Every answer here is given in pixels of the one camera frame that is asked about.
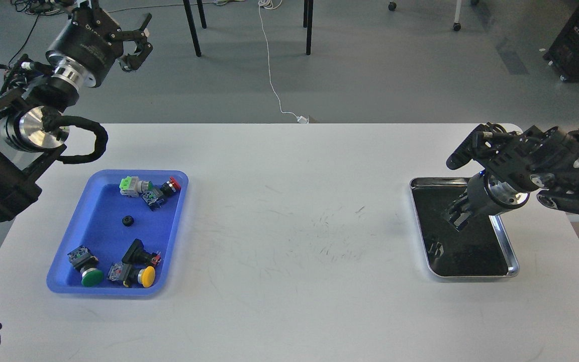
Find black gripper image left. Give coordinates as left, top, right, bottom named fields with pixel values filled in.
left=46, top=0, right=153, bottom=87

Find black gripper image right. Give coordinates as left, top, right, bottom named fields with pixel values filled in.
left=442, top=173, right=529, bottom=231

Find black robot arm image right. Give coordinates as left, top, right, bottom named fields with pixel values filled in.
left=443, top=122, right=579, bottom=231

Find silver metal tray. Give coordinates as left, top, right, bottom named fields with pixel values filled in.
left=410, top=177, right=520, bottom=282

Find blue plastic tray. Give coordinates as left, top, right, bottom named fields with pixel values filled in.
left=46, top=169, right=189, bottom=298

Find black table legs left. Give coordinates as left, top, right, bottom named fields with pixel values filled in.
left=183, top=0, right=207, bottom=57

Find black table legs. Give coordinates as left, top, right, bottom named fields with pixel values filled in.
left=183, top=0, right=207, bottom=57
left=303, top=0, right=314, bottom=56

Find white chair leg with caster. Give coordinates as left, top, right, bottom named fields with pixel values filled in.
left=452, top=0, right=482, bottom=32

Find black table legs right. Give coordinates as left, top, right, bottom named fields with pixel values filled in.
left=303, top=0, right=314, bottom=56

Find black cable on floor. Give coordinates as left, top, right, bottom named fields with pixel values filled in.
left=11, top=0, right=69, bottom=56

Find light green switch block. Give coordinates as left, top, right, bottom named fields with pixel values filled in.
left=119, top=176, right=152, bottom=198

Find red push button switch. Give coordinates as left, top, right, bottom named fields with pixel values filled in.
left=140, top=176, right=181, bottom=211

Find white cable on floor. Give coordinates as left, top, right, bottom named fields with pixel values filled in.
left=104, top=0, right=310, bottom=124

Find black selector switch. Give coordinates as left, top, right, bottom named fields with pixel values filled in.
left=121, top=238, right=162, bottom=268

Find green push button switch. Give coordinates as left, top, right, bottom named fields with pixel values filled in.
left=67, top=245, right=104, bottom=287

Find yellow push button switch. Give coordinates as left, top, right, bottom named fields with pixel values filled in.
left=107, top=262, right=156, bottom=288

